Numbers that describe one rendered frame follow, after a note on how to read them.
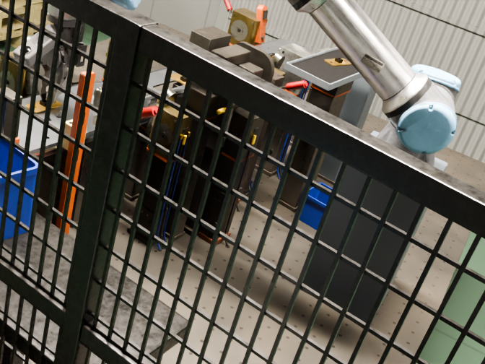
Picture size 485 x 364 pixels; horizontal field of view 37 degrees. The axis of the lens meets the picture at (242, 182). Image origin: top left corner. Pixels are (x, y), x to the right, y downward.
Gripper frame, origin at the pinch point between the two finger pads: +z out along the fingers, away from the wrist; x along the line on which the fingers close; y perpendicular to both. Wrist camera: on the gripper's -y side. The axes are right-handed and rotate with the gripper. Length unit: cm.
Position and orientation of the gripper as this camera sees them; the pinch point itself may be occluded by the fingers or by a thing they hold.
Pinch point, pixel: (45, 98)
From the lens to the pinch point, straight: 173.6
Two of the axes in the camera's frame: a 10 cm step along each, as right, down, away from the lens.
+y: 5.5, -2.7, 7.9
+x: -7.9, -4.7, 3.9
